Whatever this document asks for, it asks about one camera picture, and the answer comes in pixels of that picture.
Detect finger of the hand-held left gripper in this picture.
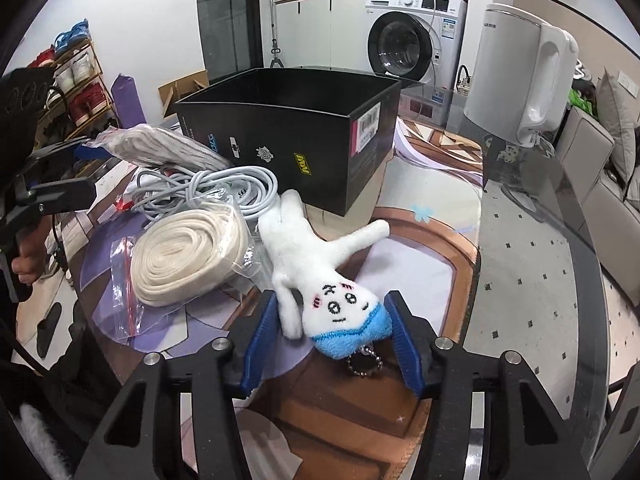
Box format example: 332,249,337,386
22,177,97,217
30,136,105,167

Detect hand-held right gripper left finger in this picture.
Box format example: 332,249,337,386
87,292,281,480

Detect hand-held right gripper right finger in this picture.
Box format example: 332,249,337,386
382,294,596,480

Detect white plush toy blue cap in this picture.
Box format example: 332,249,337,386
256,189,396,377

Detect cream strap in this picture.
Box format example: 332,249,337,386
110,204,262,346

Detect white cable bundle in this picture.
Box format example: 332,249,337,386
127,166,281,222

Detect black cardboard box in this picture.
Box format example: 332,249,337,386
175,66,403,217

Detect person's left hand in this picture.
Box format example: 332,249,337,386
12,231,52,303

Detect red sneakers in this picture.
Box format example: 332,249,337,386
69,82,109,126

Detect white sneakers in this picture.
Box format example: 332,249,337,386
54,55,97,92

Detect purple rolled mat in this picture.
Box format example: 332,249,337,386
111,74,147,129

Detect blue sneakers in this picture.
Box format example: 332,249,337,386
54,20,92,54

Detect wooden shoe rack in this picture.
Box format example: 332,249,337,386
25,35,119,136

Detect printed desk mat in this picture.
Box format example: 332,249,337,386
75,115,483,480

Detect person's dark clothing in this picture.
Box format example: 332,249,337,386
0,305,128,480

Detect dark glass door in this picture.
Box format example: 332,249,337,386
196,0,266,84

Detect grey sofa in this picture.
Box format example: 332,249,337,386
555,67,640,311

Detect white counter cabinet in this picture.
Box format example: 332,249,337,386
275,0,372,69

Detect white electric kettle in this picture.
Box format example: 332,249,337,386
462,3,579,148

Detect white washing machine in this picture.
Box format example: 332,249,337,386
367,0,468,92

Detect green plastic bag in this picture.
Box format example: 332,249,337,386
569,86,599,117

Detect grey pillow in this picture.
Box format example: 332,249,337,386
596,67,640,202

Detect mop with metal handle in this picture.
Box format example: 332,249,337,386
266,0,287,69

